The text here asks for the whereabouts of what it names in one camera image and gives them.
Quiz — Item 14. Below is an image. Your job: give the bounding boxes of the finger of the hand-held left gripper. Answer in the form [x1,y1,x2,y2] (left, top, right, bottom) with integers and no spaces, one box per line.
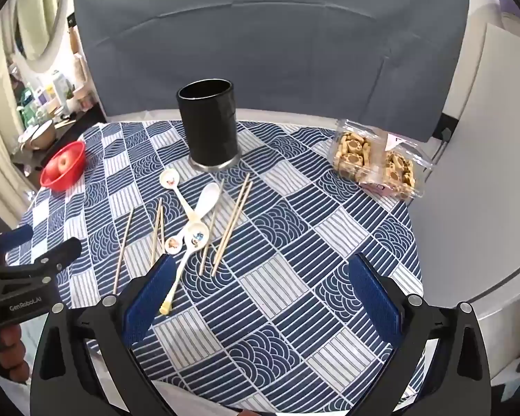
[0,224,34,266]
[4,237,83,281]

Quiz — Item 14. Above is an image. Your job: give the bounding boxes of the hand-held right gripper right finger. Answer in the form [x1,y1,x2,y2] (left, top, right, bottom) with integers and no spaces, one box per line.
[349,251,492,416]

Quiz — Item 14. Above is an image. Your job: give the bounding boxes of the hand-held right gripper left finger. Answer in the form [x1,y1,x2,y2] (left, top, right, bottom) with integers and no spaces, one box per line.
[29,253,177,416]

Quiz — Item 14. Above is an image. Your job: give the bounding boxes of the white spoon brown print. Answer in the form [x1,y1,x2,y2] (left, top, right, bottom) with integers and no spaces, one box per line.
[165,219,196,254]

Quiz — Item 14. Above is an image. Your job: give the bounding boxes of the white spoon blue print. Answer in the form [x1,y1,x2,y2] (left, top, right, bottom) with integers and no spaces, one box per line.
[158,222,209,316]

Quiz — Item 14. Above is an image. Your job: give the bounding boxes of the plain white spoon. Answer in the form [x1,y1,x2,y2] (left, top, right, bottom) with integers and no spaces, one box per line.
[190,182,222,224]

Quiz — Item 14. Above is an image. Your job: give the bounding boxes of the white spoon red print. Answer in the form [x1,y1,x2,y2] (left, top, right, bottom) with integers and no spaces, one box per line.
[159,168,200,222]

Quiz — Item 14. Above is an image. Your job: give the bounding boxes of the black utensil holder cup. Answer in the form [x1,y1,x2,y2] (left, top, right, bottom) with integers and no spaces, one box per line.
[176,78,241,171]

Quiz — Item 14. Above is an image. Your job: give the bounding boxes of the person's left hand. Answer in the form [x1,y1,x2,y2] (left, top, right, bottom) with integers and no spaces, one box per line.
[0,324,31,383]

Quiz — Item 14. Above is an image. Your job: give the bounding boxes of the red plastic basket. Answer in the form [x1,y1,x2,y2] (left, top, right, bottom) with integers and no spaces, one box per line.
[40,141,86,191]

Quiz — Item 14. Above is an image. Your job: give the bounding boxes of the cream curtain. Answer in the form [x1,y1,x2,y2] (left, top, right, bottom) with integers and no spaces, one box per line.
[0,47,42,226]

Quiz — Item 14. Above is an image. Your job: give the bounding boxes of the beige bowl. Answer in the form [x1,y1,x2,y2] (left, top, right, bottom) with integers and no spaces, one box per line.
[24,120,57,150]

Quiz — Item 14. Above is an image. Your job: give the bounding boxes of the blue patterned tablecloth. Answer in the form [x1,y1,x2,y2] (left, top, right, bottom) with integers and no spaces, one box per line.
[6,119,425,414]

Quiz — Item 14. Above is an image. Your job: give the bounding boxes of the clear plastic cookie container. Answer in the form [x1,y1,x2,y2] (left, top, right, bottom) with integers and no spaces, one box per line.
[329,119,434,202]

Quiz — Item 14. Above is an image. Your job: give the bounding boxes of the pale toiletry bottle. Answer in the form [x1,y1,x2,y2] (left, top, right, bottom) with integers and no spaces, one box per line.
[52,70,70,113]

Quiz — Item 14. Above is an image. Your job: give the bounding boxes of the black clip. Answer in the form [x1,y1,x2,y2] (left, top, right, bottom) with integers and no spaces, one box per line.
[435,115,453,141]

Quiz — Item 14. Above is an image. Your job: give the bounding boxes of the white board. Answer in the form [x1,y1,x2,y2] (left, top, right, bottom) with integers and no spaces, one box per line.
[409,24,520,304]

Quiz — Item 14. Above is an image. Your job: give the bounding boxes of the pale hanging cloth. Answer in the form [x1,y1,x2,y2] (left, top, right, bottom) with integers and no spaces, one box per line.
[15,0,68,61]

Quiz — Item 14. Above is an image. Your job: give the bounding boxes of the grey backdrop board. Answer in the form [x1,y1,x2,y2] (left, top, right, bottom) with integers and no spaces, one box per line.
[72,0,471,143]

